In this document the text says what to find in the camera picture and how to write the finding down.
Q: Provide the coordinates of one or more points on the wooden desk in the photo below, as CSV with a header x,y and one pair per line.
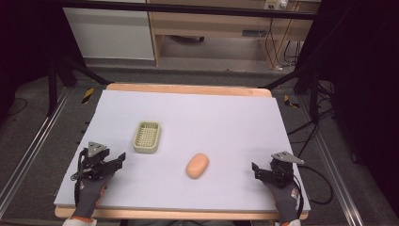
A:
x,y
213,23

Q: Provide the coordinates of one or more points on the aluminium floor rail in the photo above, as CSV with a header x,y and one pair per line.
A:
x,y
332,169
34,147

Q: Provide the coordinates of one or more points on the pale green soap dish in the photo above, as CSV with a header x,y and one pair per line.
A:
x,y
147,137

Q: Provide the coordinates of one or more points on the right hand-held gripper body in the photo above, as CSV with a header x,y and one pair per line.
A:
x,y
282,172

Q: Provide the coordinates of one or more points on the white cabinet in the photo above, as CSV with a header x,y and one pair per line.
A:
x,y
109,31

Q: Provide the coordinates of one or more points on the black curtain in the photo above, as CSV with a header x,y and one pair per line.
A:
x,y
25,47
367,94

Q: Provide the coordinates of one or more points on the yellow black tape marker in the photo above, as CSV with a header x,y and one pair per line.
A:
x,y
88,95
291,102

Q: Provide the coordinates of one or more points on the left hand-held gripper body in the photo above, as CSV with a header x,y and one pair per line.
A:
x,y
94,163

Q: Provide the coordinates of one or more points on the white power strip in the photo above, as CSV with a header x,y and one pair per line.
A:
x,y
276,3

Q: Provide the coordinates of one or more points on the black metal stand leg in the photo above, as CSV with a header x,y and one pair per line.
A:
x,y
53,84
313,91

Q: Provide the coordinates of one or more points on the white foam mat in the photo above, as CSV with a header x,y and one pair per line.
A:
x,y
219,125

